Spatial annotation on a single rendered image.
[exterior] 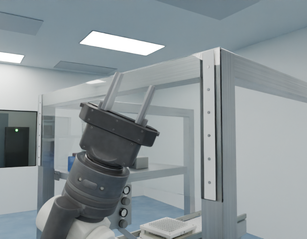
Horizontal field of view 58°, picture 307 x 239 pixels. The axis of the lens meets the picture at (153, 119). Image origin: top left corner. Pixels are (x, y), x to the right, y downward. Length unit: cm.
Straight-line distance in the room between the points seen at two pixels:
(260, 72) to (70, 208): 61
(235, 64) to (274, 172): 368
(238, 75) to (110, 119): 40
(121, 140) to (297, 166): 380
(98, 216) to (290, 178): 386
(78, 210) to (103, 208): 3
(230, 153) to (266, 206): 384
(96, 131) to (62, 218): 13
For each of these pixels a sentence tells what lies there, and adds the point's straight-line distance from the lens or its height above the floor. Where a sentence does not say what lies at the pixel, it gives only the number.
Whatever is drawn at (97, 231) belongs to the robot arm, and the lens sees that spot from 45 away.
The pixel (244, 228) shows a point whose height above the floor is 82.
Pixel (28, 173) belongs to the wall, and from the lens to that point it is 615.
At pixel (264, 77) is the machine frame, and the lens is 84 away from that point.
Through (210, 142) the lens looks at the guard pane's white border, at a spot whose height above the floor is 148.
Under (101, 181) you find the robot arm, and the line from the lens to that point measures 41.
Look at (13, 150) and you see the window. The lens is 618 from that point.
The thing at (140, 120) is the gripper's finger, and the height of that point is 152.
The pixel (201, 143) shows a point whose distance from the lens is 65.
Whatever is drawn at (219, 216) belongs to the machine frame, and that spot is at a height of 132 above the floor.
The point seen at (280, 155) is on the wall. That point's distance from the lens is 424.
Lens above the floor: 150
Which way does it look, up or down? 3 degrees up
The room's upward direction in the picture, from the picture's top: straight up
